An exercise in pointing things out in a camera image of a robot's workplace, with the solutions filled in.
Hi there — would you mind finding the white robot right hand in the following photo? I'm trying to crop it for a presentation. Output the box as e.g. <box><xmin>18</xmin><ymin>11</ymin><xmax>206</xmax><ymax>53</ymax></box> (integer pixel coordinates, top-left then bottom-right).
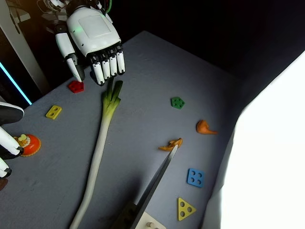
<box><xmin>0</xmin><ymin>101</ymin><xmax>25</xmax><ymax>178</ymax></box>

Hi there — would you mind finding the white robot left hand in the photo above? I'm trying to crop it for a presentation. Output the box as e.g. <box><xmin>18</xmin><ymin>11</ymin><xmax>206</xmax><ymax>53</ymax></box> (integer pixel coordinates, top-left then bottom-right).
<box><xmin>55</xmin><ymin>7</ymin><xmax>126</xmax><ymax>86</ymax></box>

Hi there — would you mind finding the long white green leek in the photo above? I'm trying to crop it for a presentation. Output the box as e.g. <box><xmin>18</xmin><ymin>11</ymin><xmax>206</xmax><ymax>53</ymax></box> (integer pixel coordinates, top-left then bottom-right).
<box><xmin>69</xmin><ymin>80</ymin><xmax>124</xmax><ymax>229</ymax></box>

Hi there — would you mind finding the orange toy cake with waffle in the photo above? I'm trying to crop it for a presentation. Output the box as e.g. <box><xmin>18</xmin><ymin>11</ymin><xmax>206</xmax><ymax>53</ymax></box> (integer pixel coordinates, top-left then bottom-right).
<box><xmin>13</xmin><ymin>133</ymin><xmax>42</xmax><ymax>157</ymax></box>

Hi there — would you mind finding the red pentagon wooden block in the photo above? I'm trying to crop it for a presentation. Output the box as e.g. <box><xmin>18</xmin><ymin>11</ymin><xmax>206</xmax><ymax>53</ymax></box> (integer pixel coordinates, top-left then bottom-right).
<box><xmin>68</xmin><ymin>80</ymin><xmax>85</xmax><ymax>94</ymax></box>

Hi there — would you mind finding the yellow two-hole wooden block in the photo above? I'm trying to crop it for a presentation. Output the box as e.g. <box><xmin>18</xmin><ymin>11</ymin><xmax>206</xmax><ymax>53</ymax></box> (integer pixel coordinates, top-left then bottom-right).
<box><xmin>45</xmin><ymin>104</ymin><xmax>62</xmax><ymax>120</ymax></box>

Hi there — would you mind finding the cyan light strip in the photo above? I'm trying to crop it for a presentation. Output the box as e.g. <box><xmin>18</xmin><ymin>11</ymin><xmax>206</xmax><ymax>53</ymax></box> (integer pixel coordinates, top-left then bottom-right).
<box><xmin>0</xmin><ymin>61</ymin><xmax>33</xmax><ymax>105</ymax></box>

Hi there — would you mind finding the white upright column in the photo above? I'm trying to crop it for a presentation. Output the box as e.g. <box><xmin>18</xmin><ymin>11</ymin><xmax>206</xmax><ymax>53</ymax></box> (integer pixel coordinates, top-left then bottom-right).
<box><xmin>0</xmin><ymin>0</ymin><xmax>50</xmax><ymax>96</ymax></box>

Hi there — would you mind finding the green pentagon wooden block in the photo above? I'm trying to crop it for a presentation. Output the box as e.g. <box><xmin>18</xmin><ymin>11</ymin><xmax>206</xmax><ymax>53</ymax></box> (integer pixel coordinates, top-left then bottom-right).
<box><xmin>170</xmin><ymin>96</ymin><xmax>186</xmax><ymax>110</ymax></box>

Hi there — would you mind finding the toy fried chicken wing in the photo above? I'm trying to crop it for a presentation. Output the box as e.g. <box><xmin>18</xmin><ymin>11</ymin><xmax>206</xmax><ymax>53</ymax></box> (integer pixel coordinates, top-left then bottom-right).
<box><xmin>158</xmin><ymin>137</ymin><xmax>183</xmax><ymax>151</ymax></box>

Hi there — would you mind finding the toy fried chicken drumstick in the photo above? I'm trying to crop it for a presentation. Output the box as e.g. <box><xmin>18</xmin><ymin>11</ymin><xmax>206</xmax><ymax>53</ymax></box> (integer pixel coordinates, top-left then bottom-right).
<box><xmin>196</xmin><ymin>119</ymin><xmax>219</xmax><ymax>135</ymax></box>

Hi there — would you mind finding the wooden peg board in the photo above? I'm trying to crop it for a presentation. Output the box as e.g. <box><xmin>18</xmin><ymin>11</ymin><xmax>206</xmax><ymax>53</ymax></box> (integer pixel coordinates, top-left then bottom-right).
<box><xmin>134</xmin><ymin>211</ymin><xmax>167</xmax><ymax>229</ymax></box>

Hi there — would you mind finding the blue square four-hole block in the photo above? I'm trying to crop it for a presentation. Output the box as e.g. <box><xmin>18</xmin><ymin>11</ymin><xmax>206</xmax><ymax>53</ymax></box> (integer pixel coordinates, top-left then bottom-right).
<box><xmin>186</xmin><ymin>167</ymin><xmax>205</xmax><ymax>188</ymax></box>

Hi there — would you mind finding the yellow triangle three-hole block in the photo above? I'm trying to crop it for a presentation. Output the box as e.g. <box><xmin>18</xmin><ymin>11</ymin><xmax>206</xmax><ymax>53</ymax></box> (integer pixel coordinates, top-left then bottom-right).
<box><xmin>177</xmin><ymin>197</ymin><xmax>197</xmax><ymax>222</ymax></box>

